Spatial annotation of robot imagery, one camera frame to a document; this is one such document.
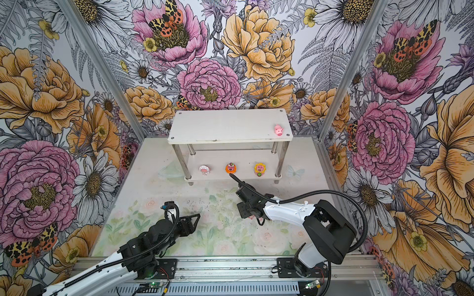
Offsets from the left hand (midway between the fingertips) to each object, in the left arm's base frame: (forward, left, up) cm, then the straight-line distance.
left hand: (194, 221), depth 82 cm
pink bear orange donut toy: (+25, -16, +5) cm, 30 cm away
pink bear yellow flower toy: (+24, -30, +5) cm, 39 cm away
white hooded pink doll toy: (+23, -3, +6) cm, 24 cm away
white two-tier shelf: (+47, -27, -1) cm, 54 cm away
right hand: (+5, -24, -3) cm, 25 cm away
